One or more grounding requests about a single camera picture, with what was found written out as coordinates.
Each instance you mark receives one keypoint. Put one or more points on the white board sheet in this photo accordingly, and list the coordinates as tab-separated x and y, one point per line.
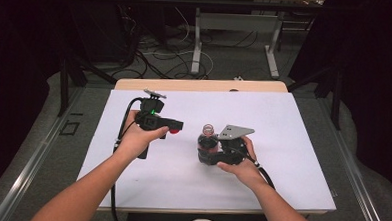
187	183

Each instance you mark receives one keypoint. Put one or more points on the black metal stand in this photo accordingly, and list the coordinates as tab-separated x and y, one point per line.
68	81
334	96

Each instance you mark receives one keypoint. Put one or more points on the aluminium floor rail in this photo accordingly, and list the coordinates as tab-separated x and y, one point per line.
357	184
31	170

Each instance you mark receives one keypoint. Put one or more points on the white metal-legged desk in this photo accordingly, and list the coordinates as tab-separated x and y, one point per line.
238	22

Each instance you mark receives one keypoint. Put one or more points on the square floor hatch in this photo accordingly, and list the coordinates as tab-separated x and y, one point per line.
69	128

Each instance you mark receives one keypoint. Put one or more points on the person's left hand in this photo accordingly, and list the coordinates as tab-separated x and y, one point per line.
136	138

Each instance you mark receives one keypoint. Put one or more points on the person's right hand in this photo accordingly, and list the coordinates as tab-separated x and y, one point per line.
244	171

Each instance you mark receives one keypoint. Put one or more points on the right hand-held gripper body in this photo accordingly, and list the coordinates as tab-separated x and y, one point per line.
230	147

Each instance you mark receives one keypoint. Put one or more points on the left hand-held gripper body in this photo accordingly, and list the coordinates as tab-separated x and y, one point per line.
150	120

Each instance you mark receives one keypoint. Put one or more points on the wooden table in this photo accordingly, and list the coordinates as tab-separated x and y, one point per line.
185	85

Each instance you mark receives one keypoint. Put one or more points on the red bottle cap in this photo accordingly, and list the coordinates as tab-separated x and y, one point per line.
174	131

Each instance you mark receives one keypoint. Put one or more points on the dark cola bottle red label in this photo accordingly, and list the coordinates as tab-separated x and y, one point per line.
207	141

